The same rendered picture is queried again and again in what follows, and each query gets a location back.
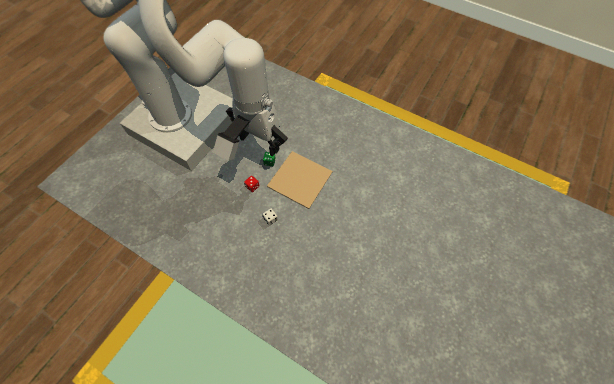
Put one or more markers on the green die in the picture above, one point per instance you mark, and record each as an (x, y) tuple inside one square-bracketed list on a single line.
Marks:
[(268, 160)]

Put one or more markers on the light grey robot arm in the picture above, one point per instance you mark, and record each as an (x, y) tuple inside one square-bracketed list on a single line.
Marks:
[(134, 37)]

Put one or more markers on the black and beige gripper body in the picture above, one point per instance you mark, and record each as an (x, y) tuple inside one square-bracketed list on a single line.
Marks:
[(260, 122)]

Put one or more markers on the red die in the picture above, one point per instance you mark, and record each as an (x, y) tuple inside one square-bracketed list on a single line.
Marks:
[(251, 183)]

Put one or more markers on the tan flat mat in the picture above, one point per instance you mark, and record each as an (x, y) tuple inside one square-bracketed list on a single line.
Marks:
[(300, 179)]

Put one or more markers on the white die with black pips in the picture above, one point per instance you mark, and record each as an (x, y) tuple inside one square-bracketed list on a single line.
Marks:
[(270, 216)]

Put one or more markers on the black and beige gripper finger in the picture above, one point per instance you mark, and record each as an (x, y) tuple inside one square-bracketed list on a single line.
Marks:
[(244, 134), (280, 138)]

